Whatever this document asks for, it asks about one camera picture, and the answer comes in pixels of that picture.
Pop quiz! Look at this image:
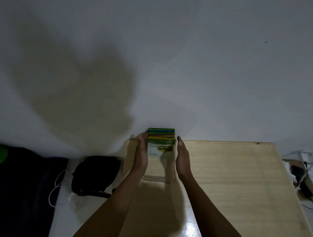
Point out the person's right hand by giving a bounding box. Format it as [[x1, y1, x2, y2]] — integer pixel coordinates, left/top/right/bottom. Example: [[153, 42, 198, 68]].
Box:
[[175, 135, 194, 182]]

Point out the person's left hand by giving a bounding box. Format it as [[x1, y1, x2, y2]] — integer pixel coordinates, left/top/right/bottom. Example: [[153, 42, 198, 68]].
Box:
[[132, 133, 149, 180]]

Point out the clear plastic container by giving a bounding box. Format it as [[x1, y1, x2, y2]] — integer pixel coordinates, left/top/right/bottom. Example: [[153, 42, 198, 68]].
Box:
[[141, 133, 177, 184]]

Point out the group of face mask packets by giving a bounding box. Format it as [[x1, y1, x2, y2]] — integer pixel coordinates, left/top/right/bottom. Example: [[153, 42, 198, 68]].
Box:
[[146, 127, 176, 159]]

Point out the person's right forearm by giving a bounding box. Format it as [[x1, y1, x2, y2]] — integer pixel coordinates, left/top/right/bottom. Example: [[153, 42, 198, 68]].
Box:
[[181, 174, 243, 237]]

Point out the person's left forearm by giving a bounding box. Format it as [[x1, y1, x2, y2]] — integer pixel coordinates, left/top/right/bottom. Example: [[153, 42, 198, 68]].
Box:
[[73, 171, 143, 237]]

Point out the black bag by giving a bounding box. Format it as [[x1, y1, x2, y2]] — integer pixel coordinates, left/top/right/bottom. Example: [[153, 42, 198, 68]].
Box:
[[71, 156, 122, 199]]

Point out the light wooden table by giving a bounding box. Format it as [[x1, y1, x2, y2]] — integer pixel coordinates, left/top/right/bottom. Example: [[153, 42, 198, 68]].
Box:
[[117, 138, 313, 237]]

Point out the crumpled clear plastic wrapper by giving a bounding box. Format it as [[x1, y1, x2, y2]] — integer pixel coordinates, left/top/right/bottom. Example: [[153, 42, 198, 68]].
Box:
[[68, 193, 84, 211]]

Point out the crumpled white cloth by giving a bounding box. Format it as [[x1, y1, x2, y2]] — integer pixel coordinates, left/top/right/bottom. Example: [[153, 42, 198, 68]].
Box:
[[283, 161, 298, 184]]

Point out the brown cardboard sheet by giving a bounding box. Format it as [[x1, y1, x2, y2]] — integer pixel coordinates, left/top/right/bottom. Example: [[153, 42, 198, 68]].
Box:
[[282, 160, 313, 202]]

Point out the dark blanket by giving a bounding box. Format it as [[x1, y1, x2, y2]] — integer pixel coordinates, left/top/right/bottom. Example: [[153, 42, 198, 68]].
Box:
[[0, 144, 69, 237]]

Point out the black power bank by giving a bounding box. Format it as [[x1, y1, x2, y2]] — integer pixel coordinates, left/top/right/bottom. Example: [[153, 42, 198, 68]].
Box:
[[292, 166, 313, 199]]

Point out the white looped cable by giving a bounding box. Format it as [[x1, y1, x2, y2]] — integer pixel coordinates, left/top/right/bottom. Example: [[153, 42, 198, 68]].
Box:
[[48, 168, 74, 208]]

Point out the white charging cable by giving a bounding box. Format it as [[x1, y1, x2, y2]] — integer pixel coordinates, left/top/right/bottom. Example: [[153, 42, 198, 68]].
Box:
[[294, 162, 313, 189]]

